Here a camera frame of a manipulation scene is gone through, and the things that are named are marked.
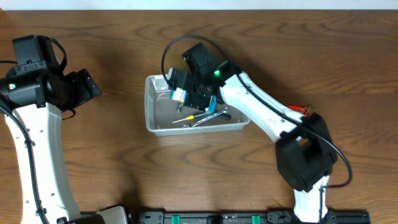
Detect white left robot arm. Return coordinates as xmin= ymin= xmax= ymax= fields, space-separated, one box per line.
xmin=1 ymin=35 xmax=128 ymax=223

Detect red handled pliers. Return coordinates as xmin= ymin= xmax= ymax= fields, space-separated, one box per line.
xmin=287 ymin=105 xmax=313 ymax=117

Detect silver ring wrench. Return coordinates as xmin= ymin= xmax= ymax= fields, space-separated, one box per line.
xmin=183 ymin=107 xmax=229 ymax=128

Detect clear plastic container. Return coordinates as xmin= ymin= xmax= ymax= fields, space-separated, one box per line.
xmin=144 ymin=75 xmax=251 ymax=136

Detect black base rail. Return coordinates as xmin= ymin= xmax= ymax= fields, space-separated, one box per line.
xmin=58 ymin=203 xmax=371 ymax=224

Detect small black claw hammer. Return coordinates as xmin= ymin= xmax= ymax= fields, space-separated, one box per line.
xmin=198 ymin=111 xmax=231 ymax=120

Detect yellow black screwdriver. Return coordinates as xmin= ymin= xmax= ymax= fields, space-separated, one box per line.
xmin=173 ymin=112 xmax=211 ymax=123

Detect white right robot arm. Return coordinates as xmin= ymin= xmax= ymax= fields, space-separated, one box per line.
xmin=162 ymin=43 xmax=337 ymax=223

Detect white blue product box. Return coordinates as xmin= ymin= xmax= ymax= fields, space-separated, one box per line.
xmin=170 ymin=88 xmax=217 ymax=113

